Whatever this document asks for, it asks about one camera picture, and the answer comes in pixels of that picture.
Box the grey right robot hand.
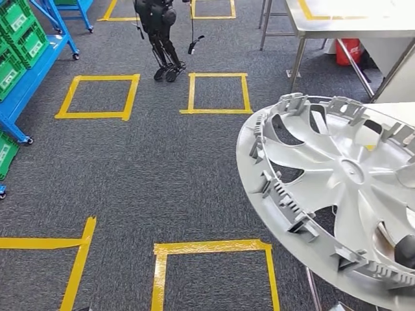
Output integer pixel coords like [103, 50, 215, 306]
[395, 235, 415, 270]

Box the grey plastic wheel hubcap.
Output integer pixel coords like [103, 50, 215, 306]
[236, 92, 415, 311]

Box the red bucket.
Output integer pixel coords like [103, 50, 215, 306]
[335, 38, 362, 67]

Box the steel table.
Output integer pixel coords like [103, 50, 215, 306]
[259, 0, 415, 104]

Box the black humanoid robot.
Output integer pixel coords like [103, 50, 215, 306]
[132, 0, 187, 83]

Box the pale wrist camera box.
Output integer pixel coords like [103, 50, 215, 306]
[328, 301, 355, 311]

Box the black hanging cable pendant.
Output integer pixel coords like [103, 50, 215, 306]
[187, 0, 206, 56]

